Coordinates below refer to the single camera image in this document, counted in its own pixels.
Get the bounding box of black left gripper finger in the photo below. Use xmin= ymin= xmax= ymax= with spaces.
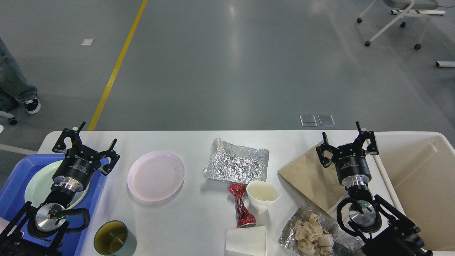
xmin=95 ymin=138 xmax=120 ymax=176
xmin=52 ymin=122 xmax=87 ymax=154

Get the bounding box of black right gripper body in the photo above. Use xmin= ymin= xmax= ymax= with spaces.
xmin=335 ymin=147 xmax=371 ymax=187

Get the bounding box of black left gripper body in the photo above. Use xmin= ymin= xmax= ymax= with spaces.
xmin=52 ymin=147 xmax=101 ymax=192

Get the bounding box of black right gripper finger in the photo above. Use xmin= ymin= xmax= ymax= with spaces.
xmin=355 ymin=122 xmax=380 ymax=156
xmin=316 ymin=132 xmax=339 ymax=168

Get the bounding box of pink plate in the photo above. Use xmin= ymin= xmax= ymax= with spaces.
xmin=127 ymin=150 xmax=185 ymax=202

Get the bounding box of dark teal mug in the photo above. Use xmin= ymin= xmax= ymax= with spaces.
xmin=93 ymin=220 xmax=137 ymax=256

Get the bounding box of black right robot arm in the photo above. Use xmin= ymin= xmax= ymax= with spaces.
xmin=316 ymin=122 xmax=433 ymax=256

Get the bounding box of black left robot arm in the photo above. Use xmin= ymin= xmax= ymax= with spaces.
xmin=1 ymin=122 xmax=120 ymax=256

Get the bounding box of brown paper bag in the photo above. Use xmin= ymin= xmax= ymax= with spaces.
xmin=278 ymin=145 xmax=346 ymax=217

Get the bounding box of light green plate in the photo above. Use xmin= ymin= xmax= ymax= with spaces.
xmin=25 ymin=160 xmax=90 ymax=209

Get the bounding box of beige plastic bin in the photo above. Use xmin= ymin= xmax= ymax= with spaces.
xmin=376 ymin=132 xmax=455 ymax=256

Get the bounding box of white chair base left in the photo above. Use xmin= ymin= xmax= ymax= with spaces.
xmin=0 ymin=111 xmax=17 ymax=125

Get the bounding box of person leg with sneaker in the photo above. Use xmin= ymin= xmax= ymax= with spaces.
xmin=0 ymin=40 xmax=41 ymax=115

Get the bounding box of crumpled white paper cup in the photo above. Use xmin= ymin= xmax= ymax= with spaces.
xmin=246 ymin=180 xmax=281 ymax=214

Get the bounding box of foil with crumpled tissue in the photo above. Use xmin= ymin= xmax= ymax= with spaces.
xmin=278 ymin=205 xmax=364 ymax=256

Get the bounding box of crumpled aluminium foil sheet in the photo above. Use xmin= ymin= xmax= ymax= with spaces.
xmin=203 ymin=138 xmax=269 ymax=184

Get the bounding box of red foil wrapper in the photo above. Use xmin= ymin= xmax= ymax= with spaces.
xmin=229 ymin=183 xmax=256 ymax=228

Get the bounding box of white bar on floor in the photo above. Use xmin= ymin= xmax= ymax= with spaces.
xmin=435 ymin=60 xmax=455 ymax=68

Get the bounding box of white paper cup lying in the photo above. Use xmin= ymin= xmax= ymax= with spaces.
xmin=226 ymin=226 xmax=267 ymax=256

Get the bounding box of white office chair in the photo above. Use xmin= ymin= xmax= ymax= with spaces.
xmin=364 ymin=0 xmax=439 ymax=50

